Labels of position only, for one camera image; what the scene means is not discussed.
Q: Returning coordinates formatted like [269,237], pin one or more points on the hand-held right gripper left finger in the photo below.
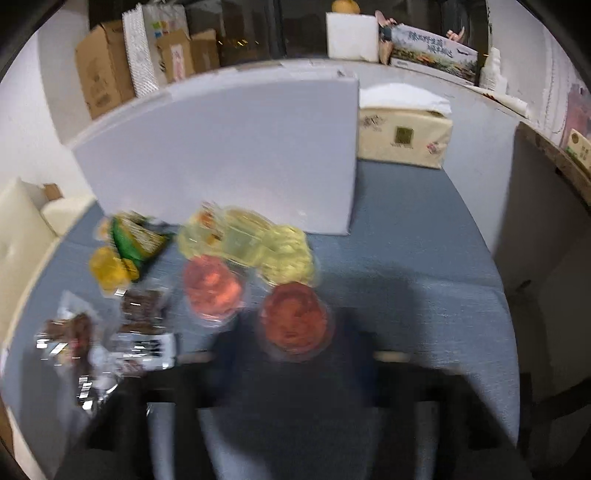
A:
[175,383]

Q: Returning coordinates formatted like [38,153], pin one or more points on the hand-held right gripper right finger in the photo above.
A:
[415,383]

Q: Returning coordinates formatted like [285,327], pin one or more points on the black white snack packet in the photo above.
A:
[143,350]

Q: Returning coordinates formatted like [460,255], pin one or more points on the dark brown snack packet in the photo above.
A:
[145,309]
[69,339]

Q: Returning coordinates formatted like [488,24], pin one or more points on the silver snack wrapper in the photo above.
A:
[94,392]

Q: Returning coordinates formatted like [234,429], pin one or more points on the red jelly cup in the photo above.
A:
[295,318]
[212,288]

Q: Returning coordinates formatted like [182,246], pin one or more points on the small green snack packet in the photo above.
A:
[138,240]

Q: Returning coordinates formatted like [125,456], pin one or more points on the pale yellow jelly cup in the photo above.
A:
[201,233]
[247,237]
[291,258]

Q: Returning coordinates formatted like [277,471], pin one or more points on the white cardboard box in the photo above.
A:
[221,152]

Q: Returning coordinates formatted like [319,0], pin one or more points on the blue grey table mat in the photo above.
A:
[415,286]

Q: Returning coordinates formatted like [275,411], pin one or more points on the cream sofa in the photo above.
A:
[23,240]

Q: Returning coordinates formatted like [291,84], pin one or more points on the cardboard piece beside sofa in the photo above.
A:
[53,191]

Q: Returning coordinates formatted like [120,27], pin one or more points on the beige tissue pack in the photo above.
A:
[401,134]

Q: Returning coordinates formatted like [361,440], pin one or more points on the brown stone counter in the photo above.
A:
[558,157]

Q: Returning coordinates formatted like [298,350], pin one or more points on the yellow carton box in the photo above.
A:
[579,150]

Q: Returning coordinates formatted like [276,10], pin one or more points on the rolled white paper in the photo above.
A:
[505,101]

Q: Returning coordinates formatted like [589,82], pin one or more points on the white plastic bottle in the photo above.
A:
[493,71]

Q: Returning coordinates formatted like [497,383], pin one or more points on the large brown cardboard box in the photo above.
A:
[101,69]

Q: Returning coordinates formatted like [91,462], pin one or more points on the small brown cardboard box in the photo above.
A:
[180,57]

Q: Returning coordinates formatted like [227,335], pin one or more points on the printed landscape carton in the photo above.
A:
[434,55]

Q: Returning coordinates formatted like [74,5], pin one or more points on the white dotted gift bag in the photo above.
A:
[143,50]

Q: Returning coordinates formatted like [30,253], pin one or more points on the white foam box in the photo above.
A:
[351,37]

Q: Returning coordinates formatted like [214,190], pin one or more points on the pink plastic toy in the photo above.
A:
[456,33]
[384,19]

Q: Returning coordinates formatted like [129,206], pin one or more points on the dark window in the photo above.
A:
[258,23]

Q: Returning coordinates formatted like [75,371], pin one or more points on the yellow pomelo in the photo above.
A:
[345,5]

